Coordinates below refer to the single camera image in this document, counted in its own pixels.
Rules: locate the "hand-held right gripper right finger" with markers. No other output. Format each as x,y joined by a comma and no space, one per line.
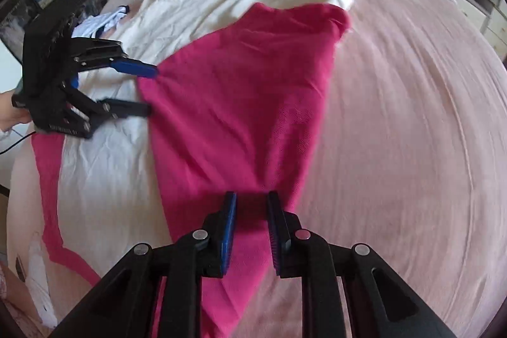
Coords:
273,231

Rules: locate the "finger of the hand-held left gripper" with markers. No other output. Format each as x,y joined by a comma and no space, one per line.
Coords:
138,69
126,109

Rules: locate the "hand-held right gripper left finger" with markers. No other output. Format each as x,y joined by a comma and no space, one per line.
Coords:
229,227

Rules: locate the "pink and white raglan shirt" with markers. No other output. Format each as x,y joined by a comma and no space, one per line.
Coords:
237,104

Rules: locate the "person's left hand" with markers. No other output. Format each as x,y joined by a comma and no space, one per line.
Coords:
14,114

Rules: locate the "white garment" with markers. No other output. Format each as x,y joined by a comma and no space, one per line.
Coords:
97,23

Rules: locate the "white sock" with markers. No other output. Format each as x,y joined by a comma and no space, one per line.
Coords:
41,282

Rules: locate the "white dressing table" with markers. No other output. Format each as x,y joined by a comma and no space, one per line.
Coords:
483,17

